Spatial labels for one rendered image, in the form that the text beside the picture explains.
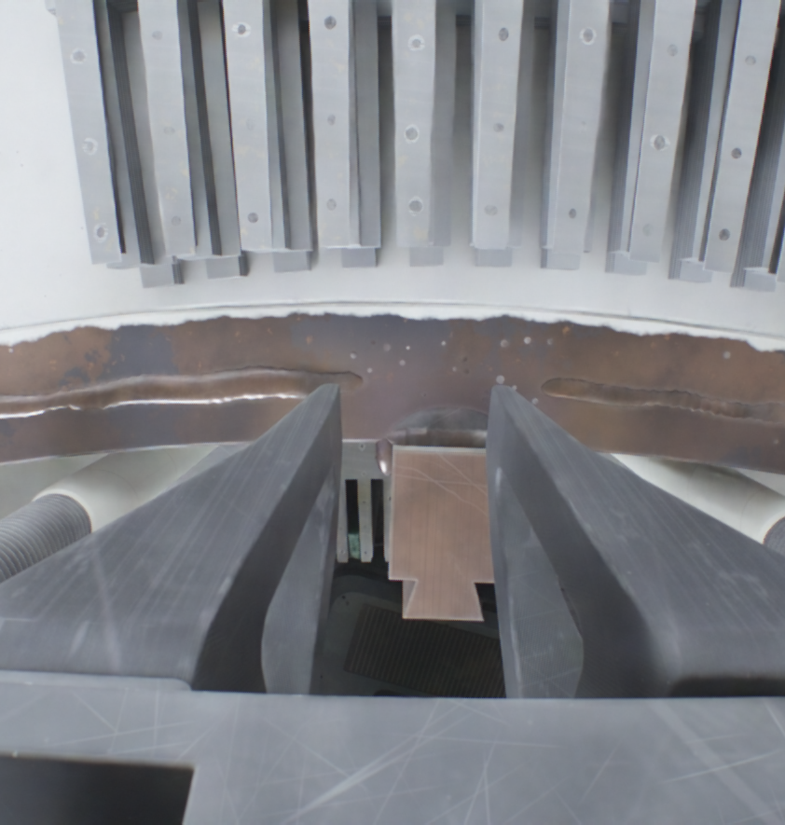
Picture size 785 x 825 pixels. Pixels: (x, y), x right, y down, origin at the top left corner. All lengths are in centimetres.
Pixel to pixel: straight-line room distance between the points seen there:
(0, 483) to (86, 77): 24
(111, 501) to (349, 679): 135
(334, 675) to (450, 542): 138
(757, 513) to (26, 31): 31
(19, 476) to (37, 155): 20
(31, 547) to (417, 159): 17
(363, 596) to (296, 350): 131
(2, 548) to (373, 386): 13
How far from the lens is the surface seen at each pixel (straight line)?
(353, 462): 67
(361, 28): 25
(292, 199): 24
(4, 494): 42
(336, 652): 160
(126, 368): 27
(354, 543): 70
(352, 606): 155
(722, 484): 34
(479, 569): 26
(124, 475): 33
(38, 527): 27
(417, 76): 22
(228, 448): 70
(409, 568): 26
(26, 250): 28
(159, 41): 23
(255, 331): 26
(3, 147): 29
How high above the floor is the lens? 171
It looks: 81 degrees down
